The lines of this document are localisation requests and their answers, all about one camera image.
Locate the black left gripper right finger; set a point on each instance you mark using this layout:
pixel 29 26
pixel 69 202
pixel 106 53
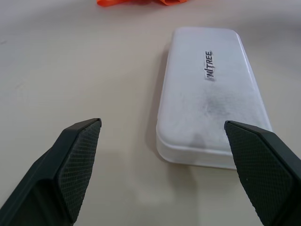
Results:
pixel 265 171

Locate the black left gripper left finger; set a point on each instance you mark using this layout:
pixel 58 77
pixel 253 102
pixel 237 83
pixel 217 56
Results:
pixel 54 174

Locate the white rectangular case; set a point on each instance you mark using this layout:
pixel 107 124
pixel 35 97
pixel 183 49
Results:
pixel 207 106

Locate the orange object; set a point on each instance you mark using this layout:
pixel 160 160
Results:
pixel 141 2

